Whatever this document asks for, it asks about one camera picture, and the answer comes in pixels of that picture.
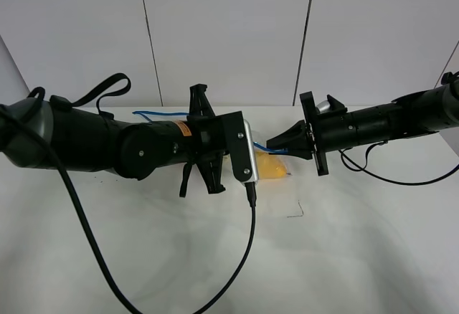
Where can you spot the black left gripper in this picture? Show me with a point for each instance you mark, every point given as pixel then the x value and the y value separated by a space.
pixel 212 138

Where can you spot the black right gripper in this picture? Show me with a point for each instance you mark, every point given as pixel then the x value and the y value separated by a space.
pixel 306 136

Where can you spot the clear zip bag blue zipper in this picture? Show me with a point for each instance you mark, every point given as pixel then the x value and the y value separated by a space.
pixel 146 114

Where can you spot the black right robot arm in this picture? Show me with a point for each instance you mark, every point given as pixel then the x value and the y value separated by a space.
pixel 329 126

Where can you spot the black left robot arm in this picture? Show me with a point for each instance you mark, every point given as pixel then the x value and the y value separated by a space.
pixel 92 142

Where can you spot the yellow toy pear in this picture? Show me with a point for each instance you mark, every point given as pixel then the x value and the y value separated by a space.
pixel 270 166

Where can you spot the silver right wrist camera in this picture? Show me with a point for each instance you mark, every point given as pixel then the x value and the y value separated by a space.
pixel 323 107

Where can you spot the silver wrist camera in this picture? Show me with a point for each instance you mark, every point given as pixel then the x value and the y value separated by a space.
pixel 323 107
pixel 252 168

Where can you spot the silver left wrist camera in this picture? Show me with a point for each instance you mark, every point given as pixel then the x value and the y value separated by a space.
pixel 252 168

